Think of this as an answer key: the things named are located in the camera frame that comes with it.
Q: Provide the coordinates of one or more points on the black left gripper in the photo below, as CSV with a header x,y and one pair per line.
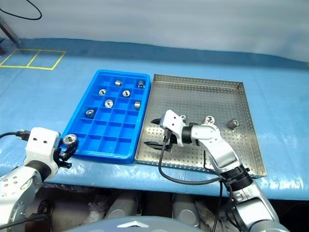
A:
x,y
61,161

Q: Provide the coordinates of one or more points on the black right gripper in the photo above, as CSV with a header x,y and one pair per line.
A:
x,y
169,141

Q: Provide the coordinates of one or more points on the metal roller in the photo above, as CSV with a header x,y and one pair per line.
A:
x,y
233,123
184,117
118,82
102,92
126,93
137,105
141,84
209,120
69,139
108,103
89,113

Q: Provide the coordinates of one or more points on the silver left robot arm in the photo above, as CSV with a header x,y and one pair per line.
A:
x,y
14,188

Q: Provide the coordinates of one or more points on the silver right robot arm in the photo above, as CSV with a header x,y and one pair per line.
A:
x,y
222,149

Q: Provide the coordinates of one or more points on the blue compartment tray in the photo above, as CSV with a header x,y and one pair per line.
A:
x,y
96,128

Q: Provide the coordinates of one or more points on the perforated steel tray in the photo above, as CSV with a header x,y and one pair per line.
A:
x,y
205,96

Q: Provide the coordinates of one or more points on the blue table cover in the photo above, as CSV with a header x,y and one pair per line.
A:
x,y
48,101

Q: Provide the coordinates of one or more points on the grey rounded cylinder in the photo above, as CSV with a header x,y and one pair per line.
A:
x,y
122,204
186,209

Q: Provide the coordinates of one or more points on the silver robot torso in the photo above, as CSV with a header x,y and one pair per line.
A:
x,y
135,223

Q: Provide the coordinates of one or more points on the grey metal pole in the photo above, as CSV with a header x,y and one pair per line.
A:
x,y
9,31

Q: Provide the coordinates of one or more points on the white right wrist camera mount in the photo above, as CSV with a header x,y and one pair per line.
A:
x,y
172,124

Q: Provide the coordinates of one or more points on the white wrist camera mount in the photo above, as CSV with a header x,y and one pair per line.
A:
x,y
172,124
39,145

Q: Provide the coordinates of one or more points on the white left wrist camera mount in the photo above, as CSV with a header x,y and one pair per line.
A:
x,y
39,145

